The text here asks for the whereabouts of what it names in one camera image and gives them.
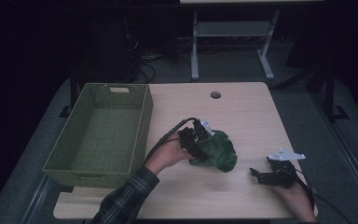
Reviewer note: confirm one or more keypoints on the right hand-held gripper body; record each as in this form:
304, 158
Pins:
282, 175

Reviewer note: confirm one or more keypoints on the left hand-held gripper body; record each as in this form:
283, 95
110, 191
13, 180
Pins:
189, 138

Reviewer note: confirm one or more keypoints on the green plush garment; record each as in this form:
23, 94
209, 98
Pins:
220, 152

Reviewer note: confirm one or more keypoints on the green woven basket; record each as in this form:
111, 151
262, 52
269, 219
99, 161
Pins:
74, 149

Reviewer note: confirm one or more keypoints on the person's left hand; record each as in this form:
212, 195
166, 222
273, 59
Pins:
169, 154

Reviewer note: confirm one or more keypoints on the person's right hand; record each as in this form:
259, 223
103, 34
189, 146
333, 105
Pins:
300, 199

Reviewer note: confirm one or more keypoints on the black metal stand leg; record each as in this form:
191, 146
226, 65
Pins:
73, 93
330, 93

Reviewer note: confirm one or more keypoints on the grey metal floor rail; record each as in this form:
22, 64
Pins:
348, 149
37, 199

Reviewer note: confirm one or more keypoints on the grey metal stand frame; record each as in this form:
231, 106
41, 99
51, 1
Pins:
233, 28

